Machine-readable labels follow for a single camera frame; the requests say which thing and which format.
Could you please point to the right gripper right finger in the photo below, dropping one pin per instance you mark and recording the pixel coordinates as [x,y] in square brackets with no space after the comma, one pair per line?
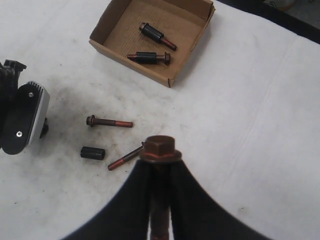
[197,205]

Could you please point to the open cardboard box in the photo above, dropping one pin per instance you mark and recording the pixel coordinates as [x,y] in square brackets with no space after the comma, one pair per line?
[160,37]

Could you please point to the black cylindrical sleeve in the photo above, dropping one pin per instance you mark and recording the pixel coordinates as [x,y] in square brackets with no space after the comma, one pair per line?
[93,153]
[145,57]
[153,32]

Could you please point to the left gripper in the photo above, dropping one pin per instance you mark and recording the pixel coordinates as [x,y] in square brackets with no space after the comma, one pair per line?
[8,80]

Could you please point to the brown flanged hex bolt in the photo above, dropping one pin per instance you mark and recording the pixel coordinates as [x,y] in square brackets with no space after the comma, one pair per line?
[160,151]
[125,158]
[163,57]
[107,122]
[170,43]

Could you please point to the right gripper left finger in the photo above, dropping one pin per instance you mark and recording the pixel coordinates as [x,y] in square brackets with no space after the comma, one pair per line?
[125,205]

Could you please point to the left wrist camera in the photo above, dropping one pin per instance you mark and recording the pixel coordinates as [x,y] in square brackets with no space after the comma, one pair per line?
[27,117]

